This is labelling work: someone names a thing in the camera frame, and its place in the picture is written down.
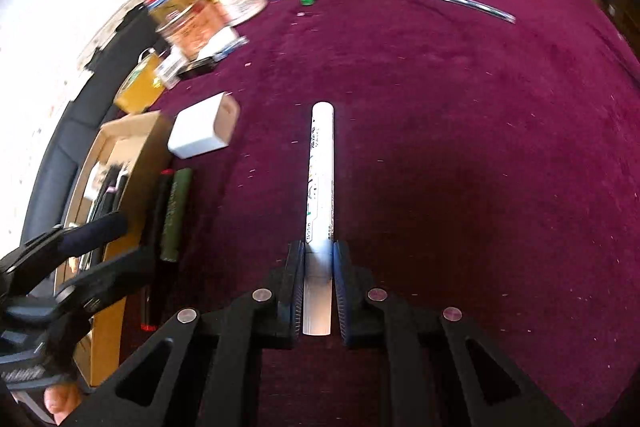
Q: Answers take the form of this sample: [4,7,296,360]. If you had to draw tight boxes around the black marker pink caps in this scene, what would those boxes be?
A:
[94,163,132,228]

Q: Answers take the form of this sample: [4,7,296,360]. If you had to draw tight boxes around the glass jar red lid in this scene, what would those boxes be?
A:
[145,0,211,35]

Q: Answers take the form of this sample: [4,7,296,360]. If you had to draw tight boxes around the person's left hand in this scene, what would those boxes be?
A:
[44,384,83,425]

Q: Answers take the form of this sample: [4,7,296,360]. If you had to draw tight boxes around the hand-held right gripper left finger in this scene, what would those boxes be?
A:
[57,239,307,427]

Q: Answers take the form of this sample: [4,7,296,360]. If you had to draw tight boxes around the black sofa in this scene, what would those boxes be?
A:
[27,9,161,233]

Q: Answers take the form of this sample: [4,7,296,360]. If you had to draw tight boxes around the white marker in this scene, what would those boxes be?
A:
[301,102,336,337]

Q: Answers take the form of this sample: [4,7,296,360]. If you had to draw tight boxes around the black pen red tips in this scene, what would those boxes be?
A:
[139,168,175,333]

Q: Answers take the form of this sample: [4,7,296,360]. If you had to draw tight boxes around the yellow jar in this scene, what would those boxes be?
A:
[114,52,168,115]

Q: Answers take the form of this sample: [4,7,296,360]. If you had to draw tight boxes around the magenta plush cloth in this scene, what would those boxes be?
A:
[115,0,640,427]

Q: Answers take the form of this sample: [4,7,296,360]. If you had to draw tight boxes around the small black box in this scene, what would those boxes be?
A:
[177,57,218,80]

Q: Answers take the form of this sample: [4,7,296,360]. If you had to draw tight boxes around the white power adapter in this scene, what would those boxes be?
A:
[167,92,241,160]

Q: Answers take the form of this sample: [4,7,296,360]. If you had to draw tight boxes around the small white labelled packet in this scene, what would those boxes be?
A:
[155,49,186,88]

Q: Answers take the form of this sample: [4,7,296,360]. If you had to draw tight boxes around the orange packet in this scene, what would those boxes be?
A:
[160,2,236,58]

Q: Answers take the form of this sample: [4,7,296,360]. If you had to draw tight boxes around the dark green marker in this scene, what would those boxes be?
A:
[159,167,194,264]

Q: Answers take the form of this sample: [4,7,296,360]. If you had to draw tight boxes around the white blue packet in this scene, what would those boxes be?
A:
[195,27,249,62]

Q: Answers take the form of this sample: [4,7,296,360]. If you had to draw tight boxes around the blue pen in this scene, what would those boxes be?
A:
[406,0,517,25]

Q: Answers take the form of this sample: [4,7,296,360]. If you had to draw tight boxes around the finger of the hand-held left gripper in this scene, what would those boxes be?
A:
[55,247,157,323]
[0,212,127,295]

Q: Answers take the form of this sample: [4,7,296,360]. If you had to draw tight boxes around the brown cardboard box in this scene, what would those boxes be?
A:
[62,109,176,388]

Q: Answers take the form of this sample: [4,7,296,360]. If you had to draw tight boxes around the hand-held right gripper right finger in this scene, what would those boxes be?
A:
[332,239,576,427]

